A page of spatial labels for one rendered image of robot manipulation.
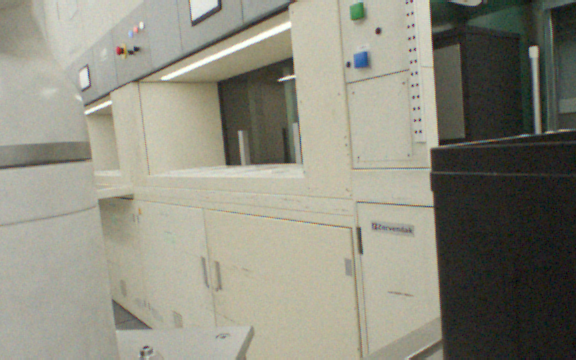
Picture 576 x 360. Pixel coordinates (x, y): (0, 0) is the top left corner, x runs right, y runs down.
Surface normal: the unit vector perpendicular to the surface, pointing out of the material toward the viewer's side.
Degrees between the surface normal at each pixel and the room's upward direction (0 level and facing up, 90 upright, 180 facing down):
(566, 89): 90
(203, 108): 90
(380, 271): 90
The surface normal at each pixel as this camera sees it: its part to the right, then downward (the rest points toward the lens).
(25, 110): 0.75, -0.09
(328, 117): -0.79, 0.13
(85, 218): 0.99, -0.08
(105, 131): 0.61, 0.02
